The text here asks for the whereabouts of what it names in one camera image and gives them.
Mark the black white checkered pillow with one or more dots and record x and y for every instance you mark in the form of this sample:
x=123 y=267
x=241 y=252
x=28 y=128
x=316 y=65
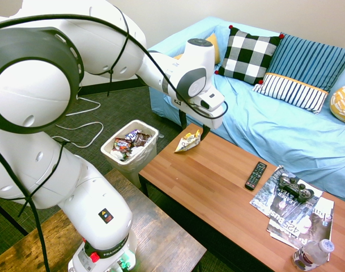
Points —
x=247 y=55

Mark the magazine with grey cover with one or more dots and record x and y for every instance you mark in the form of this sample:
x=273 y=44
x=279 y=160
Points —
x=270 y=198

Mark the yellow white patterned pillow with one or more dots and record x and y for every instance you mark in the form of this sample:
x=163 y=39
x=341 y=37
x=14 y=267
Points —
x=343 y=103

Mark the black game controller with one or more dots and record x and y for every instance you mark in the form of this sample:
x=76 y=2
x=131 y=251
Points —
x=295 y=188

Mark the reddish wood coffee table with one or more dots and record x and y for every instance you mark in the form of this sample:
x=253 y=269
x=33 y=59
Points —
x=217 y=184

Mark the yellow white chip bag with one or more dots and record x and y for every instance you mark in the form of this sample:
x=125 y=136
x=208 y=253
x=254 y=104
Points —
x=187 y=143

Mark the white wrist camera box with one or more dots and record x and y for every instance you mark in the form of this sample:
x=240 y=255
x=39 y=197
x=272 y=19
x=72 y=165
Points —
x=210 y=97

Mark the clear plastic water bottle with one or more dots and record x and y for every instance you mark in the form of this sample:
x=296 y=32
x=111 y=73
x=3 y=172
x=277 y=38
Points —
x=311 y=255

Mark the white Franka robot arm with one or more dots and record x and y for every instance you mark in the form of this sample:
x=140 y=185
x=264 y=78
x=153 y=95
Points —
x=90 y=198

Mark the light blue sofa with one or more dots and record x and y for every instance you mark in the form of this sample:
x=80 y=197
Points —
x=268 y=136

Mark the black tv remote control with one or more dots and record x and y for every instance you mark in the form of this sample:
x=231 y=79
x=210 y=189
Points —
x=256 y=175

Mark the blue striped pillow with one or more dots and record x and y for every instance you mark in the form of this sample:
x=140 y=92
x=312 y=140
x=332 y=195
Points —
x=308 y=61

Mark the dark rustic wood table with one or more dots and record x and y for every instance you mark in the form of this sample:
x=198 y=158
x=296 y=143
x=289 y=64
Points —
x=161 y=235

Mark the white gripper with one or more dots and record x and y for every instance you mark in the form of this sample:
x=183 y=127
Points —
x=210 y=118

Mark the magazine with 425 Business title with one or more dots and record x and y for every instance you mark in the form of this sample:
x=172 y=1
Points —
x=308 y=224

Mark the red candy wrapper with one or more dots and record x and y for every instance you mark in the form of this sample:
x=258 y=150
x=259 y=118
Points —
x=121 y=145

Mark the white plastic trash bin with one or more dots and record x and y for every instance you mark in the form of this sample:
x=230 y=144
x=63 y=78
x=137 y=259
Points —
x=138 y=163

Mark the plain yellow pillow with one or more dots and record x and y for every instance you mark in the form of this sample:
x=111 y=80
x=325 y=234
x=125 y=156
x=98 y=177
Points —
x=215 y=49

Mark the brown candy wrapper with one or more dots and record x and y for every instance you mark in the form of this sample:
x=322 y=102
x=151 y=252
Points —
x=142 y=139

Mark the white navy striped pillow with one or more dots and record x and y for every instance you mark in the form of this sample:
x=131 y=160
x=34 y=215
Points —
x=294 y=92

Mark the blue white snack wrapper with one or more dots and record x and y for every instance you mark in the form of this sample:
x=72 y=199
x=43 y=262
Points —
x=132 y=135

